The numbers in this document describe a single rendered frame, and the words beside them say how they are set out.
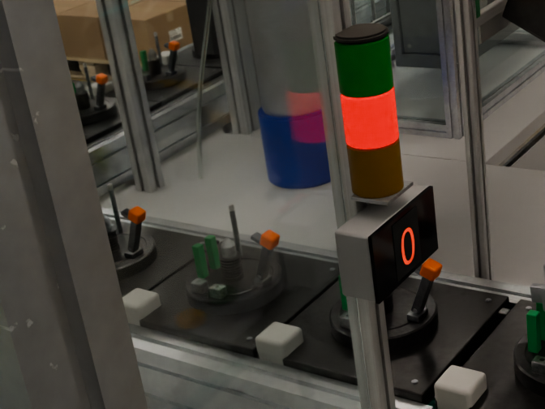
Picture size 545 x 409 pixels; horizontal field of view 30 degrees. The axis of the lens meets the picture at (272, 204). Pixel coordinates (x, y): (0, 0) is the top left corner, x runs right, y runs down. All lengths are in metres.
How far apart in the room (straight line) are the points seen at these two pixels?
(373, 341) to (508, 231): 0.75
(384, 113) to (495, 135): 1.26
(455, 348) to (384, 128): 0.40
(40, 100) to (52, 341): 0.05
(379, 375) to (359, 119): 0.29
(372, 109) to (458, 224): 0.90
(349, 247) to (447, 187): 1.02
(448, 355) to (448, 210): 0.65
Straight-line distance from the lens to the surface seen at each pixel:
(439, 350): 1.26
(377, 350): 1.07
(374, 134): 0.94
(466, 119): 1.36
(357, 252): 0.95
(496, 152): 2.10
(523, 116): 2.29
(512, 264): 1.67
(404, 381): 1.21
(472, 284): 1.42
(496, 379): 1.20
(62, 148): 0.21
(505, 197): 1.90
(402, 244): 0.98
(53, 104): 0.21
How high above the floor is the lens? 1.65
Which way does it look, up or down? 24 degrees down
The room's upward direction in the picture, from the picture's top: 9 degrees counter-clockwise
